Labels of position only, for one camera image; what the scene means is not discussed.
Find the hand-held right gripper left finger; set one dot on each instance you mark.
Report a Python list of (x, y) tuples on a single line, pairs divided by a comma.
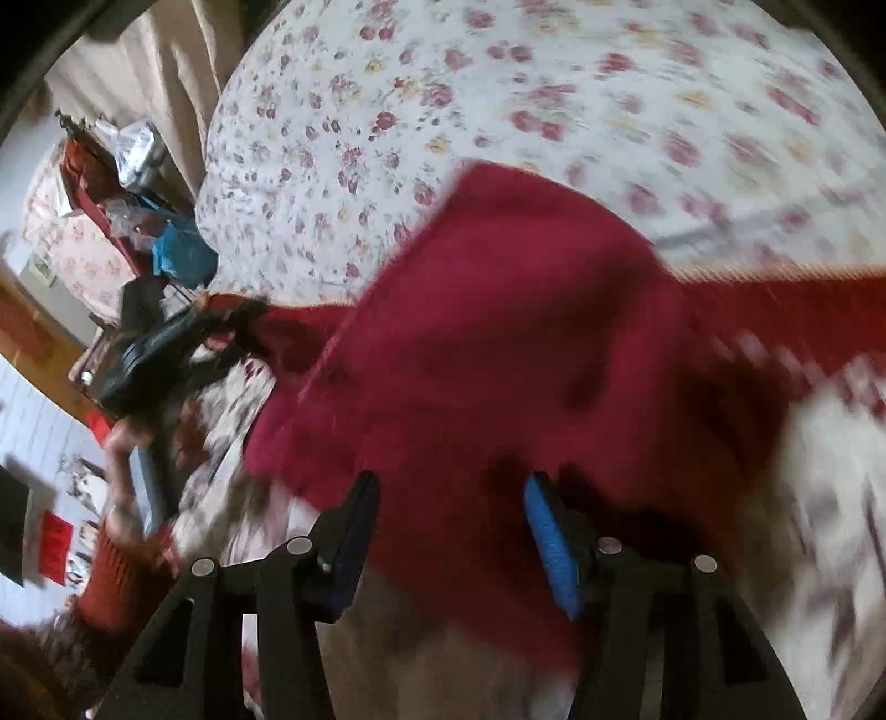
[(354, 547)]

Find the person's left forearm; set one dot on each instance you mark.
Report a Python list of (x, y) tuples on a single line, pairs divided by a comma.
[(121, 581)]

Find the silver plastic bag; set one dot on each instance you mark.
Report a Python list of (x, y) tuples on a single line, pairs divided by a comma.
[(128, 149)]

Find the clear plastic bag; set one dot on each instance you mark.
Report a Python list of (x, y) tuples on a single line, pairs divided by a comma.
[(135, 218)]

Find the white and red fleece blanket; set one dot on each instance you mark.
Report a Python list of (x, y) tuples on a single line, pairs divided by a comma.
[(830, 484)]

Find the beige curtain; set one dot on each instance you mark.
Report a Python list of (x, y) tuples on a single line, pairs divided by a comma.
[(173, 69)]

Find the red paper wall decoration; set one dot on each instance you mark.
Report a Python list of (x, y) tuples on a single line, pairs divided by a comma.
[(55, 547)]

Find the rose print bed quilt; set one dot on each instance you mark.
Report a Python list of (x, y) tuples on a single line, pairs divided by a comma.
[(554, 90)]

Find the dark red cloth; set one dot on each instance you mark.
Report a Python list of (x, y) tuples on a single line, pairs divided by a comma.
[(90, 180)]

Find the dark red knit garment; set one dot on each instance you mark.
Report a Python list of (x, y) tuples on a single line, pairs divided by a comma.
[(519, 346)]

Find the person's left hand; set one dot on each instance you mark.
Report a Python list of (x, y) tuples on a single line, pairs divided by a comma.
[(123, 478)]

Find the pink floral cushion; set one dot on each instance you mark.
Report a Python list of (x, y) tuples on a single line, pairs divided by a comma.
[(76, 242)]

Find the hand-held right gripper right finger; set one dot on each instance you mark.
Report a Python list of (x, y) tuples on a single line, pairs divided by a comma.
[(552, 547)]

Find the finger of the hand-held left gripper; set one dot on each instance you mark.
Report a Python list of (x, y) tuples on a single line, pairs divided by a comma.
[(242, 315)]

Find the blue plastic bag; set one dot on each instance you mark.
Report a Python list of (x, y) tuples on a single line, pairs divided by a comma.
[(183, 253)]

